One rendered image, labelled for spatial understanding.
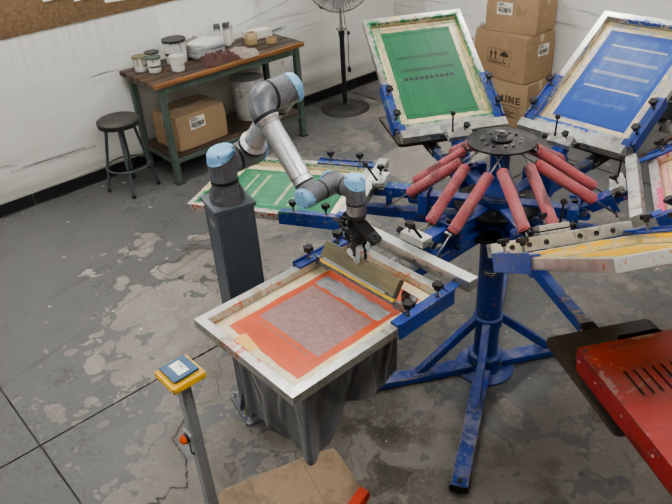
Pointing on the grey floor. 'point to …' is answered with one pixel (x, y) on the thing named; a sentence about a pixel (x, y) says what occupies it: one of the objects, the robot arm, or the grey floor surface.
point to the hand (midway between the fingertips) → (362, 260)
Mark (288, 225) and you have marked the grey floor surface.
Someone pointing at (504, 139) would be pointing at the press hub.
